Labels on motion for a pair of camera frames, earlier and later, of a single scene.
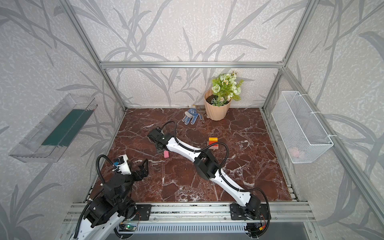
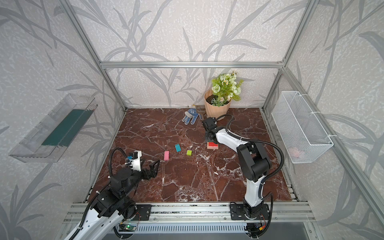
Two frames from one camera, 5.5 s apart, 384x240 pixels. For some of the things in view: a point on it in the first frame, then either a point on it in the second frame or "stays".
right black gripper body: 154,135 -> 210,132
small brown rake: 201,109 stays
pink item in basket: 295,152 stays
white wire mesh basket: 302,136 stays
